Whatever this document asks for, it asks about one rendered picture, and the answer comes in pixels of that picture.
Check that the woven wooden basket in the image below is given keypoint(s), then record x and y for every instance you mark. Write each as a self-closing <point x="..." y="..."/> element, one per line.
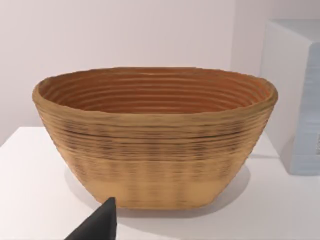
<point x="155" y="140"/>

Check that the pale blue box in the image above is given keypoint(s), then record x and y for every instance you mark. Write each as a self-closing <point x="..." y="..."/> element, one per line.
<point x="297" y="100"/>

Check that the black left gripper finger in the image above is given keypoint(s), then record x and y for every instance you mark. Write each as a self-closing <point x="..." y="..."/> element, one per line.
<point x="102" y="223"/>

